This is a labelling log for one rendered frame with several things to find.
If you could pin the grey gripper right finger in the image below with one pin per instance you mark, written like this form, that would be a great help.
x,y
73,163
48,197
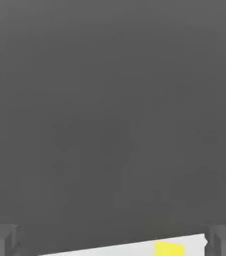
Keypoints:
x,y
225,243

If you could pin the large yellow box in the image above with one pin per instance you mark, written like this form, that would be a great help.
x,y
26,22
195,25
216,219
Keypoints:
x,y
169,249

